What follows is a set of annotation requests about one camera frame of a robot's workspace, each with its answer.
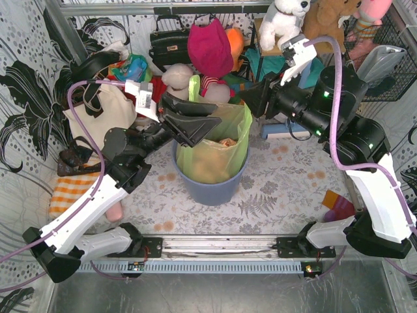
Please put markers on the white plush dog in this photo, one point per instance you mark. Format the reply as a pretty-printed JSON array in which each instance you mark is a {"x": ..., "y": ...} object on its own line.
[{"x": 282, "y": 22}]

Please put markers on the pink case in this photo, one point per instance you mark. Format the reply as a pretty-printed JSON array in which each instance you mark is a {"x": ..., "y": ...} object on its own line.
[{"x": 115, "y": 212}]

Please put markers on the orange checkered cloth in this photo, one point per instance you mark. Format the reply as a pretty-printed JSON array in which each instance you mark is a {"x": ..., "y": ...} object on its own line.
[{"x": 68, "y": 190}]

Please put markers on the pink plush toy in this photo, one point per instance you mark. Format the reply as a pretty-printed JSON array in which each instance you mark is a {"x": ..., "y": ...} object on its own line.
[{"x": 370, "y": 13}]

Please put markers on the teal folded cloth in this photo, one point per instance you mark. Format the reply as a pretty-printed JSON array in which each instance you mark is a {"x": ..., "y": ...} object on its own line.
[{"x": 276, "y": 63}]

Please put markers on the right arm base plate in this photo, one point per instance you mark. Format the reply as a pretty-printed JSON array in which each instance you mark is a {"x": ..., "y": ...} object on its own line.
[{"x": 292, "y": 247}]

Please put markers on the colourful folded clothes stack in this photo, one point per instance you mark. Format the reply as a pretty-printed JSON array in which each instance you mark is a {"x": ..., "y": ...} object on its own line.
[{"x": 136, "y": 68}]

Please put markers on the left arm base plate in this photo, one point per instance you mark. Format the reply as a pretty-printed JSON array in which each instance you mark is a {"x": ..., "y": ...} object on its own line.
[{"x": 151, "y": 247}]

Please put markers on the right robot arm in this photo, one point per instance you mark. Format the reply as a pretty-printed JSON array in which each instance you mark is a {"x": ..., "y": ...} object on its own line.
[{"x": 358, "y": 146}]

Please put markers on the silver foil pouch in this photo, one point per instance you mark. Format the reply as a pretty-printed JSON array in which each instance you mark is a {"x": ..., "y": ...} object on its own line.
[{"x": 380, "y": 62}]

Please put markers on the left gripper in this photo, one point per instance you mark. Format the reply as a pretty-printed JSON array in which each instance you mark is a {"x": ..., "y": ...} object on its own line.
[{"x": 163, "y": 115}]

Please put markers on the green plastic trash bag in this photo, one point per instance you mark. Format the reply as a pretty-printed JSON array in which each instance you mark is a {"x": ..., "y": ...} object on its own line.
[{"x": 209, "y": 162}]

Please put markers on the cream canvas tote bag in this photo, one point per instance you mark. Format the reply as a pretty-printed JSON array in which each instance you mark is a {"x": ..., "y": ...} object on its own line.
[{"x": 109, "y": 109}]

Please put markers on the rainbow striped bag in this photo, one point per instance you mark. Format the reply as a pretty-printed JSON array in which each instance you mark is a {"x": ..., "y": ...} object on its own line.
[{"x": 236, "y": 84}]

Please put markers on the dark brown strap bag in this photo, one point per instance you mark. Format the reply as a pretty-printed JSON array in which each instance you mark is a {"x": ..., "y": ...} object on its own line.
[{"x": 73, "y": 161}]

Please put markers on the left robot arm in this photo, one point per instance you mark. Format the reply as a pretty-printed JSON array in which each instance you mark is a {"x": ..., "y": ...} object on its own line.
[{"x": 63, "y": 245}]

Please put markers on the wooden shelf rack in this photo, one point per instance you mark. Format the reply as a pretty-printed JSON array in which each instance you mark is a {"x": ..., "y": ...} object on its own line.
[{"x": 325, "y": 57}]

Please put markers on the pink round plush doll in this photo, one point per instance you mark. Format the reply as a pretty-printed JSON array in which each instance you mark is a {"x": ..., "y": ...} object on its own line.
[{"x": 216, "y": 90}]

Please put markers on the orange plush toy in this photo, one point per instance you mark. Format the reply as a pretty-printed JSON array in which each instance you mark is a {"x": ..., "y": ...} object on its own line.
[{"x": 236, "y": 42}]

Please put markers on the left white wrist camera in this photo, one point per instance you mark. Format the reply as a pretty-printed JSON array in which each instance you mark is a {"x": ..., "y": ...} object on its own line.
[{"x": 143, "y": 93}]

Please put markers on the black wire basket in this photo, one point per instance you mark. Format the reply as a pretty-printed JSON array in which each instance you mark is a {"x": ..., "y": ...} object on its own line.
[{"x": 392, "y": 86}]

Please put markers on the blue plastic trash bin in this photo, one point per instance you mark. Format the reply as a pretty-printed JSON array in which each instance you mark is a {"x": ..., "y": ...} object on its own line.
[{"x": 210, "y": 194}]

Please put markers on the magenta fabric bag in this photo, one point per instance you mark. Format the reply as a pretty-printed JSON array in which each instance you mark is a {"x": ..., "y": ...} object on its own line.
[{"x": 209, "y": 49}]

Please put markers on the white fluffy plush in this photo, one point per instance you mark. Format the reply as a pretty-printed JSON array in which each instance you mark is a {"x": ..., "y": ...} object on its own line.
[{"x": 177, "y": 78}]

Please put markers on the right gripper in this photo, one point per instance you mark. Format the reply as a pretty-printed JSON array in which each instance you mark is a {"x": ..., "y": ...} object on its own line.
[{"x": 269, "y": 100}]

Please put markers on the blue floor mop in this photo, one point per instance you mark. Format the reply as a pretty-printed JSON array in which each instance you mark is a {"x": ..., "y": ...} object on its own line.
[{"x": 286, "y": 128}]

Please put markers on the brown teddy bear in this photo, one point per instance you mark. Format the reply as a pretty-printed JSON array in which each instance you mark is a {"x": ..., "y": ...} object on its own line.
[{"x": 323, "y": 19}]

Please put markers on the crumpled brown paper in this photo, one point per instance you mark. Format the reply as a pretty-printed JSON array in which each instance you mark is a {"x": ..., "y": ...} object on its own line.
[{"x": 227, "y": 142}]

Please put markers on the black leather handbag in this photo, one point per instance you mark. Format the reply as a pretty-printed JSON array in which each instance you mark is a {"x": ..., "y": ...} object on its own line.
[{"x": 169, "y": 47}]

